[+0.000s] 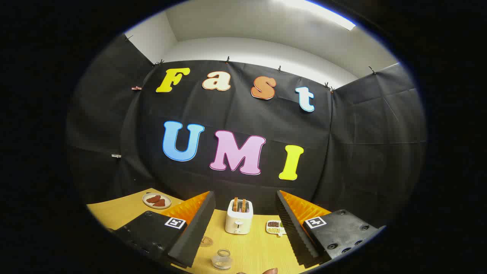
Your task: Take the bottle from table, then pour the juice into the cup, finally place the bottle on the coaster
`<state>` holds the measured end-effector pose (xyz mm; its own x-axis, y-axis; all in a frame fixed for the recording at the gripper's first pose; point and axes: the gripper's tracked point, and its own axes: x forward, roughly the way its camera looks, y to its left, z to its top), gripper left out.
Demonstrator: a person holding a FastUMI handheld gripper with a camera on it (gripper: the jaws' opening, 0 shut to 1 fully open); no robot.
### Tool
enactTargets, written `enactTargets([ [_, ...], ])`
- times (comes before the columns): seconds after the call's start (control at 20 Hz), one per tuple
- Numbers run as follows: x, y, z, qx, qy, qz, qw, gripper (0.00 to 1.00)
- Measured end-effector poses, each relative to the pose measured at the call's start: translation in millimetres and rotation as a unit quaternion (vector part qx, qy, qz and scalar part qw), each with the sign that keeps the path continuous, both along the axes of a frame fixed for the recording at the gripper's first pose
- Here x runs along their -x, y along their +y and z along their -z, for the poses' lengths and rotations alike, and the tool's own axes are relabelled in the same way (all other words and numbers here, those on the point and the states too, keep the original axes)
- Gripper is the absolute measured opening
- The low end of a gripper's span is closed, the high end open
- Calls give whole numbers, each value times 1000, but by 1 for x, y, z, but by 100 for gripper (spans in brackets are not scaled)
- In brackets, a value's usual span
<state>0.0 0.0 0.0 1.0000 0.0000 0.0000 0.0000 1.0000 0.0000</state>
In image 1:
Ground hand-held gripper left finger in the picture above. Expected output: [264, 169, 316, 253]
[108, 190, 216, 269]

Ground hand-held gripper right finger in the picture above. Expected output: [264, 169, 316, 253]
[275, 190, 387, 269]

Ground clear plastic juice bottle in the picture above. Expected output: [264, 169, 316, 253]
[211, 249, 233, 271]

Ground white sectioned bean dish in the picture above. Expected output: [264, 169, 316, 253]
[266, 220, 286, 236]

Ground small white plate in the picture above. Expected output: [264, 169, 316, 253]
[142, 192, 172, 210]

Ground white toaster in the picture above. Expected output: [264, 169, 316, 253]
[225, 199, 254, 235]

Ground wooden table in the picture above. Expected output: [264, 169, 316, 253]
[87, 188, 324, 274]

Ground black backdrop cloth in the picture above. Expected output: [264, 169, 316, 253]
[65, 33, 427, 229]

